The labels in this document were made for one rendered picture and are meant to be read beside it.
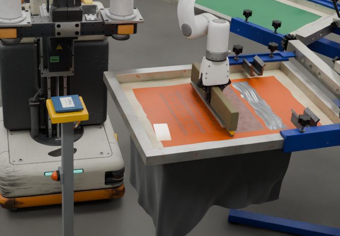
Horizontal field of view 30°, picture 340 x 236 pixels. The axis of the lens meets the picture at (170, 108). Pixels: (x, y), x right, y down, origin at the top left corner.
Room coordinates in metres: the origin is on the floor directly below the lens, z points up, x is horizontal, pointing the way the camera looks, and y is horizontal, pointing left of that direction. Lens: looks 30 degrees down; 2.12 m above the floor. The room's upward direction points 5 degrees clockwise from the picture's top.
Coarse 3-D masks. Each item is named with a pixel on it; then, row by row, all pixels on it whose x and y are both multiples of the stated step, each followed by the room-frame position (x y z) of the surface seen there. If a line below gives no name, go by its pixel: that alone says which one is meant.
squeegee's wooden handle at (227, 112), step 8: (192, 64) 2.18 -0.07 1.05; (192, 72) 2.17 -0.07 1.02; (192, 80) 2.17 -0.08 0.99; (200, 88) 2.09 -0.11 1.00; (216, 88) 1.99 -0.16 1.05; (216, 96) 1.96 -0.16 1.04; (224, 96) 1.94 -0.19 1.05; (216, 104) 1.95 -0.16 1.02; (224, 104) 1.89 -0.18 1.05; (224, 112) 1.88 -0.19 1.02; (232, 112) 1.84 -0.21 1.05; (224, 120) 1.87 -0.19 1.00; (232, 120) 1.84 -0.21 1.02; (232, 128) 1.84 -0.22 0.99
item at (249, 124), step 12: (240, 108) 2.04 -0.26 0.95; (252, 108) 2.05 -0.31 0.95; (276, 108) 2.07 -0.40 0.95; (288, 108) 2.07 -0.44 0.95; (300, 108) 2.08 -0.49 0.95; (156, 120) 1.91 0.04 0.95; (168, 120) 1.91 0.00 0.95; (240, 120) 1.96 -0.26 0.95; (252, 120) 1.96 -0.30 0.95; (288, 120) 1.99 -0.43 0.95; (180, 132) 1.84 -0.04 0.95; (216, 132) 1.86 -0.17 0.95; (240, 132) 1.87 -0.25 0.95; (252, 132) 1.88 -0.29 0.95; (264, 132) 1.89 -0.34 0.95; (276, 132) 1.89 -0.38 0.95; (168, 144) 1.76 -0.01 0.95; (180, 144) 1.77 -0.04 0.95
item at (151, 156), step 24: (120, 72) 2.17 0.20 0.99; (144, 72) 2.19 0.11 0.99; (168, 72) 2.23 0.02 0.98; (240, 72) 2.34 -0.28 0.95; (288, 72) 2.33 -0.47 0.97; (120, 96) 1.99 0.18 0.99; (312, 96) 2.15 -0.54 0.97; (336, 120) 1.98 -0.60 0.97; (144, 144) 1.69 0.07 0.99; (192, 144) 1.72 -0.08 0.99; (216, 144) 1.73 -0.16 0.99; (240, 144) 1.74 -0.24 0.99; (264, 144) 1.77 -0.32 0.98
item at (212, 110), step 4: (192, 84) 2.13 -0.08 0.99; (196, 88) 2.10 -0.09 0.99; (196, 92) 2.09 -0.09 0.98; (200, 92) 2.07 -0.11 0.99; (200, 96) 2.05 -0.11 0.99; (204, 100) 2.02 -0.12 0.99; (208, 104) 1.99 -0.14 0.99; (208, 108) 1.97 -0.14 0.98; (212, 108) 1.96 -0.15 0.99; (212, 112) 1.94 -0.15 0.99; (216, 112) 1.94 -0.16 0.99; (216, 116) 1.91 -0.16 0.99; (220, 120) 1.89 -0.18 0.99; (220, 124) 1.87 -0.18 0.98; (224, 124) 1.86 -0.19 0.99
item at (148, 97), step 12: (180, 84) 2.19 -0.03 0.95; (252, 84) 2.24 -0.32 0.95; (264, 84) 2.25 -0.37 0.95; (276, 84) 2.26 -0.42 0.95; (144, 96) 2.07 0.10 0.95; (156, 96) 2.08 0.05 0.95; (228, 96) 2.13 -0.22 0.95; (240, 96) 2.14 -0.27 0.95; (264, 96) 2.15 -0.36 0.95; (276, 96) 2.16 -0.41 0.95; (288, 96) 2.17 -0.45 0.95; (144, 108) 1.98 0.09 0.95; (156, 108) 1.99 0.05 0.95
